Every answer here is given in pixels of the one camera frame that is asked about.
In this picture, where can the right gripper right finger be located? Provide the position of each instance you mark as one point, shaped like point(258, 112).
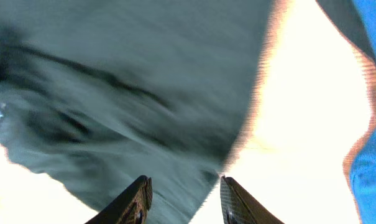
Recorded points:
point(240, 207)

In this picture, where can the black shorts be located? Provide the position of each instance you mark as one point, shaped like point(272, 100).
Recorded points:
point(99, 92)

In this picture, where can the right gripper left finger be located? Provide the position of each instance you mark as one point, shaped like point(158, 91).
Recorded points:
point(129, 207)

